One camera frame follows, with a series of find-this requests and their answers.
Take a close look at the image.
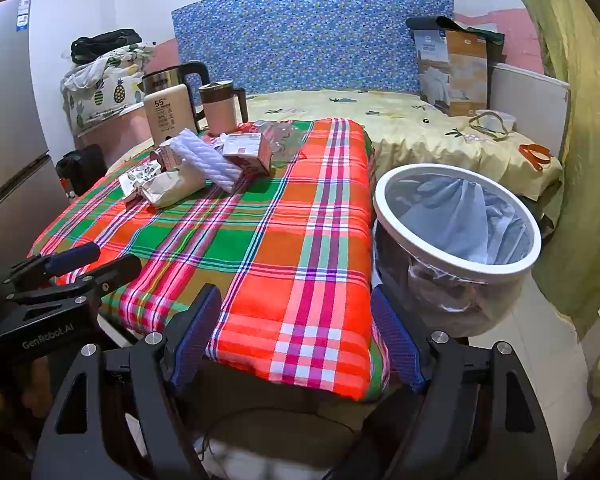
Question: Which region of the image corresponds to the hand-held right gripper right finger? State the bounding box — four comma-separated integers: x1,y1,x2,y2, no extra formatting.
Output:
370,284,573,480

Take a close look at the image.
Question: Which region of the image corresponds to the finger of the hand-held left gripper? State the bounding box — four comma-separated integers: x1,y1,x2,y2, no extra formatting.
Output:
9,241,102,292
62,255,143,292

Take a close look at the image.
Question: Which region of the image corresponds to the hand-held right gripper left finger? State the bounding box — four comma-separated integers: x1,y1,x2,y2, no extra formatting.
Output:
32,284,223,480

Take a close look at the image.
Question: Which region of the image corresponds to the white round trash bin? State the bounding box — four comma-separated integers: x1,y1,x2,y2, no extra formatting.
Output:
372,162,543,339

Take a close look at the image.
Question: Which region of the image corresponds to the clear plastic bin liner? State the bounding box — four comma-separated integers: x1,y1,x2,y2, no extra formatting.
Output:
380,170,537,318

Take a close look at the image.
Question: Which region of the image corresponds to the white foam net sleeve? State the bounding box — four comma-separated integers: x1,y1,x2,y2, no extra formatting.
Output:
172,129,245,194

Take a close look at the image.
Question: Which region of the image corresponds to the red drink can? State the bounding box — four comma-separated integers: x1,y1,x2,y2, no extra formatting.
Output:
223,132,274,176

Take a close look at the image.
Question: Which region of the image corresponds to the black floor bag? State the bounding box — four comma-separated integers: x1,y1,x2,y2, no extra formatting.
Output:
56,144,109,197

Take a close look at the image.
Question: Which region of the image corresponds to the printed paper bag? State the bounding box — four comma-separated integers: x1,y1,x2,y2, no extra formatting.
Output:
117,157,168,204

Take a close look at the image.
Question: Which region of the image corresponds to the beige paper bag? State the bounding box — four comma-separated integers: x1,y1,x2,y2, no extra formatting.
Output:
140,162,209,209

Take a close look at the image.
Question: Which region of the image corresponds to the plaid tablecloth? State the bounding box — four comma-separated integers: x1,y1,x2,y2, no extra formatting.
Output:
30,117,392,403

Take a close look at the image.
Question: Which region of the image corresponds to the red printed packet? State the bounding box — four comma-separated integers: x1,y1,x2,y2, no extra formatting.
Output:
150,140,188,171

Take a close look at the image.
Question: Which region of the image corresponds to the silver refrigerator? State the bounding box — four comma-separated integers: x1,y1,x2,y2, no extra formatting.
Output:
0,0,77,281

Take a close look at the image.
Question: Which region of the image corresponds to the pink storage box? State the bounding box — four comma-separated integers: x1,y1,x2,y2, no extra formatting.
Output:
75,105,154,167

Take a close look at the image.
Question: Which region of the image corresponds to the cream insulated jug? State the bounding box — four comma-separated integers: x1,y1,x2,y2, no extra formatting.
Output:
143,84,200,147

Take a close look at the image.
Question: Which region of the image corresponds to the pineapple print cloth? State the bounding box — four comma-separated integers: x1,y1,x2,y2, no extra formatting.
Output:
62,42,157,134

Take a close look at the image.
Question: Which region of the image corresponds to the stainless steel electric kettle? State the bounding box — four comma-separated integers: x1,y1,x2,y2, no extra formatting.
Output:
141,61,212,133

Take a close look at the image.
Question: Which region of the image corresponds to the clear plastic cup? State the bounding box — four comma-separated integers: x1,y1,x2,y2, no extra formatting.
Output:
260,120,313,166

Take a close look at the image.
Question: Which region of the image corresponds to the yellow printed bedsheet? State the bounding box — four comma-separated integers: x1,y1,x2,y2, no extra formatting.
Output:
105,89,566,221

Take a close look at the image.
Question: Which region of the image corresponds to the green curtain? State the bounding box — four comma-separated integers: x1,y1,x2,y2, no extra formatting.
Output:
500,0,600,341

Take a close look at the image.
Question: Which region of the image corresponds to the white board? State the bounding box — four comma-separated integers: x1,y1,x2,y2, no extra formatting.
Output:
487,62,572,159

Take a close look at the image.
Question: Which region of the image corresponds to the cardboard quilt box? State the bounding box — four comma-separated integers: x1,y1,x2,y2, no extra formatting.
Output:
412,27,489,117

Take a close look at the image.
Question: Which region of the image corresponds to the blue floral headboard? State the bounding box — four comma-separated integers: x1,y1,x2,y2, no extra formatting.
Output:
171,0,455,99

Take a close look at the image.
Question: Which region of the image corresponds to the pink mug with brown handle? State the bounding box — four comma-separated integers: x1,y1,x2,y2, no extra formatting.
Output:
198,80,249,137

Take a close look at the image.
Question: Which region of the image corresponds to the olive strap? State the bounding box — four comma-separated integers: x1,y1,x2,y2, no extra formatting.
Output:
469,110,513,142

